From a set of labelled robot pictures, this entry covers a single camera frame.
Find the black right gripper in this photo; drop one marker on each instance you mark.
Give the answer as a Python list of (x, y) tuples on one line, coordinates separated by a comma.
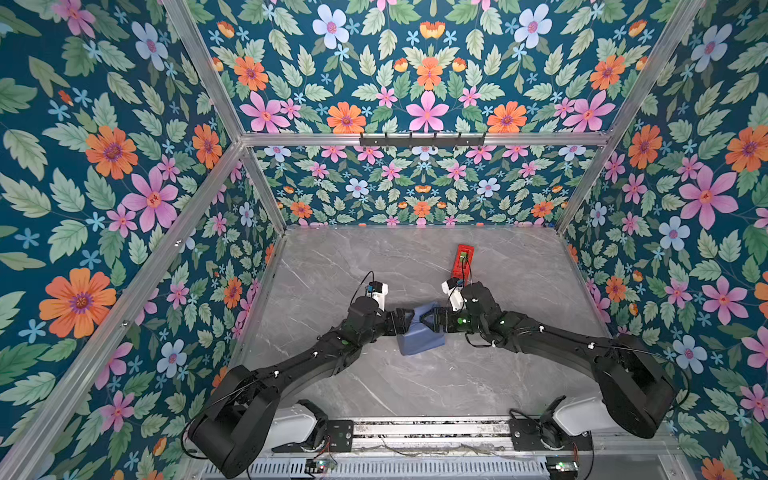
[(447, 314)]

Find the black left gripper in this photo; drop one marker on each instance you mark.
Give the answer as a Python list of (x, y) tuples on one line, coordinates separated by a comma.
[(403, 324)]

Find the red tape dispenser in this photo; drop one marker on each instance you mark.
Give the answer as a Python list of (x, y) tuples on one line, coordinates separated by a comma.
[(462, 263)]

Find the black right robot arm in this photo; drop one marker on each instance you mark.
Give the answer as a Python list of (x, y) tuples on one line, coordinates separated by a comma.
[(635, 388)]

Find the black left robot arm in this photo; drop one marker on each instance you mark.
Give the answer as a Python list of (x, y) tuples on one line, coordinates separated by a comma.
[(233, 426)]

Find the aluminium horizontal back bar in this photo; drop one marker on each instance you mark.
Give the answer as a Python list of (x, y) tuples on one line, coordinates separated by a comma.
[(529, 139)]

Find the aluminium left side bar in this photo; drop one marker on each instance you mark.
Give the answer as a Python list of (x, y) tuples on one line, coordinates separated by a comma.
[(43, 430)]

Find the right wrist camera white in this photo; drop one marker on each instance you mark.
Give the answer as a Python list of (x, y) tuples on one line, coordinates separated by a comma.
[(452, 288)]

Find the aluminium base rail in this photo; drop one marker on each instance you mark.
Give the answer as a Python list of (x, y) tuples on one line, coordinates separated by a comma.
[(484, 435)]

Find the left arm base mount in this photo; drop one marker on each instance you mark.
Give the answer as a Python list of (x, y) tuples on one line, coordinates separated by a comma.
[(305, 427)]

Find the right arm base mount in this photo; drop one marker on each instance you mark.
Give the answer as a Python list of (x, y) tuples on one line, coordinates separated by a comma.
[(529, 433)]

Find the black hook rail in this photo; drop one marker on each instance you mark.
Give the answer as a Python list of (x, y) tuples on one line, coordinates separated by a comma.
[(409, 140)]

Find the white vented cable duct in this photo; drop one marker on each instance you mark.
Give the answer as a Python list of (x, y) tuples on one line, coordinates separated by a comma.
[(396, 468)]

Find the aluminium corner frame post left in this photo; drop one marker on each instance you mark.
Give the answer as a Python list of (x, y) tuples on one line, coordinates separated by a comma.
[(181, 18)]

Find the aluminium corner frame post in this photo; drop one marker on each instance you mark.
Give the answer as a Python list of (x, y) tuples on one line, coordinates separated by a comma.
[(682, 19), (181, 18)]

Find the aluminium corner frame post right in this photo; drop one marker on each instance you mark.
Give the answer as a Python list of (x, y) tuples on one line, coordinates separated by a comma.
[(682, 19)]

